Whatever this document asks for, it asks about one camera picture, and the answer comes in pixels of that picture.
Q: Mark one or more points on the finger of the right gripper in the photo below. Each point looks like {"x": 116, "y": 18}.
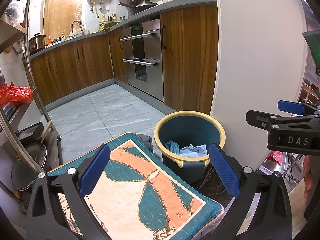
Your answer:
{"x": 262, "y": 120}
{"x": 291, "y": 107}

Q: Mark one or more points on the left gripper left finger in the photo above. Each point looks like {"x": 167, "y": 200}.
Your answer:
{"x": 46, "y": 218}

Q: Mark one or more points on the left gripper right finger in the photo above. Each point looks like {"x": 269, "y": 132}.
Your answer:
{"x": 272, "y": 218}

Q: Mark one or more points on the white wet wipes pack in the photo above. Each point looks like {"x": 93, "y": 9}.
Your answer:
{"x": 193, "y": 151}

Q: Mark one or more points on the blue face mask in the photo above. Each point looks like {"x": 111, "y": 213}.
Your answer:
{"x": 172, "y": 147}

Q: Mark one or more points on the teal trash bin yellow rim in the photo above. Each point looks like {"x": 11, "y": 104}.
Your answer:
{"x": 187, "y": 128}

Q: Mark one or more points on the wooden kitchen cabinets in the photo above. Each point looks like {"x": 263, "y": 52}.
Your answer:
{"x": 171, "y": 57}

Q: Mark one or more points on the chrome kitchen faucet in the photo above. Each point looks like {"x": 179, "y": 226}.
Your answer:
{"x": 76, "y": 28}

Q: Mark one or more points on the person right hand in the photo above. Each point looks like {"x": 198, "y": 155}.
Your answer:
{"x": 307, "y": 176}

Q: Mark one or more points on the white refrigerator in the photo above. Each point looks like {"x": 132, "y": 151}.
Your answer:
{"x": 262, "y": 58}

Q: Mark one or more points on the black box on shelf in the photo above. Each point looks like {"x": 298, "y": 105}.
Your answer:
{"x": 31, "y": 133}

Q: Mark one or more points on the teal orange patterned cushion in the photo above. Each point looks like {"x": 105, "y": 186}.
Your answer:
{"x": 138, "y": 197}

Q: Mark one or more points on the grey cloth under cushion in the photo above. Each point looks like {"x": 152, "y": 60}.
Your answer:
{"x": 147, "y": 141}

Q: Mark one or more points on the red plastic bag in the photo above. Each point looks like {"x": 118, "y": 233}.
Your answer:
{"x": 14, "y": 93}

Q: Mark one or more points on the stainless steel built-in oven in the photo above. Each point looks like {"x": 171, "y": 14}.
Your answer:
{"x": 142, "y": 47}

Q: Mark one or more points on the black wok pan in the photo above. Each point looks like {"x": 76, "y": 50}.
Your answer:
{"x": 140, "y": 7}

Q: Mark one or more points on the rice cooker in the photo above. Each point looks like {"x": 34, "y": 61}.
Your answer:
{"x": 37, "y": 43}

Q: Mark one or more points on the stainless steel shelf rack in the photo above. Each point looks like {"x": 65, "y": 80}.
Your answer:
{"x": 10, "y": 35}

